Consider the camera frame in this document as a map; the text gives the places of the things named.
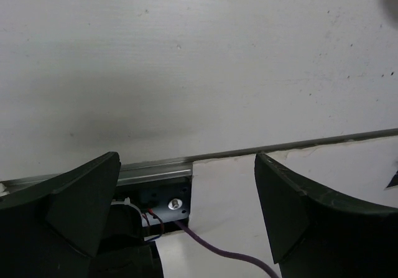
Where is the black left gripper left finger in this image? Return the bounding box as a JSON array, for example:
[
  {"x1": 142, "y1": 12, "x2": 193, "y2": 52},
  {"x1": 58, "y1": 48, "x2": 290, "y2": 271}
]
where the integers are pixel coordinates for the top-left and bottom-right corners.
[{"x1": 1, "y1": 152, "x2": 121, "y2": 277}]

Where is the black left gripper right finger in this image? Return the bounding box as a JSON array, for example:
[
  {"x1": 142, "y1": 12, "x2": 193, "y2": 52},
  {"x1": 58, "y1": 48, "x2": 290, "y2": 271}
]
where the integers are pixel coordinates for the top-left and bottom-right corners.
[{"x1": 254, "y1": 154, "x2": 397, "y2": 277}]

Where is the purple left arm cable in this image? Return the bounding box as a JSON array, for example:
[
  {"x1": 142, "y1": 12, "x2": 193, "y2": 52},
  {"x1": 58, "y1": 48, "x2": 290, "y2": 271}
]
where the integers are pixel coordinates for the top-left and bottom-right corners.
[{"x1": 174, "y1": 219, "x2": 280, "y2": 278}]

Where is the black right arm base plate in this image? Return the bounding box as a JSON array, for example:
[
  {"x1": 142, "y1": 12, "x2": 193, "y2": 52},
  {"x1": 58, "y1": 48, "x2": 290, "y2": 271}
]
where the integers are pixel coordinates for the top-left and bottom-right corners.
[{"x1": 386, "y1": 170, "x2": 398, "y2": 189}]

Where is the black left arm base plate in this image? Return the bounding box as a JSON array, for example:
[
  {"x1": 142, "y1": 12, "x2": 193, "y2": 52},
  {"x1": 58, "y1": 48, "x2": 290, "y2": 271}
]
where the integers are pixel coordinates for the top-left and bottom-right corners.
[{"x1": 114, "y1": 176, "x2": 192, "y2": 241}]

